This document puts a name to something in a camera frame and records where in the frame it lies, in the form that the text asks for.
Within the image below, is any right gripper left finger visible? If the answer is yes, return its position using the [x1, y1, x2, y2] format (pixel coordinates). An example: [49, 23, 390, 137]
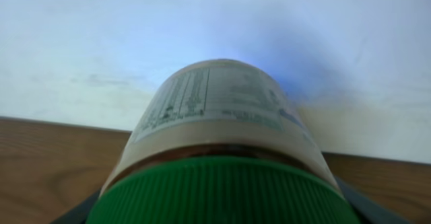
[50, 190, 100, 224]

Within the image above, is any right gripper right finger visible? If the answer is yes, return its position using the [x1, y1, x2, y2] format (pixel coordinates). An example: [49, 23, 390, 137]
[335, 177, 410, 224]

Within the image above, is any green lid white jar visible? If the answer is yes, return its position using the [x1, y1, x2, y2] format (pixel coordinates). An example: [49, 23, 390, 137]
[87, 59, 359, 223]

